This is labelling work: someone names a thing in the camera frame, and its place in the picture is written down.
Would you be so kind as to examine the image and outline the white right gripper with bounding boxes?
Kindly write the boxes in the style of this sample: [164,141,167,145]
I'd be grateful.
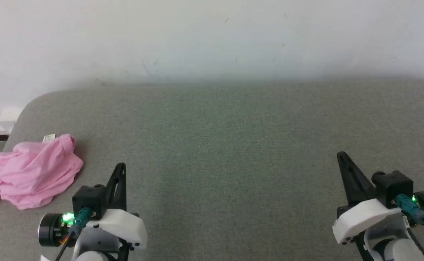
[332,151,404,245]

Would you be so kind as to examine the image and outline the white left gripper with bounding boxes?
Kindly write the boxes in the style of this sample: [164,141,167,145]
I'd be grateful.
[84,163,148,251]

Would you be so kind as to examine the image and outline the pink garment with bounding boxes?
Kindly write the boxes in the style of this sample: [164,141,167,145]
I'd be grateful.
[0,133,84,210]

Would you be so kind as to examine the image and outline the black left cylindrical gripper motor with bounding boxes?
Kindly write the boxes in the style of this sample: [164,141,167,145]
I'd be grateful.
[38,213,67,248]

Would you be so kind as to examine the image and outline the grey fabric sofa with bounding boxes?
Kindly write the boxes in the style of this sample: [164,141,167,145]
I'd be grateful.
[0,78,424,261]

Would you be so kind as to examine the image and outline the left teal plug cable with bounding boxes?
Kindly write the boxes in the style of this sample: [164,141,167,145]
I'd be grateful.
[54,207,93,261]

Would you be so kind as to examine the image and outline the teal plug cable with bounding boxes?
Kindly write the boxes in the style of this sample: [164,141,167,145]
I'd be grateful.
[54,207,93,261]
[396,194,424,261]

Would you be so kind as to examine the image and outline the right teal plug cable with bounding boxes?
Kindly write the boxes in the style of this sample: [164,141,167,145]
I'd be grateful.
[396,194,424,261]

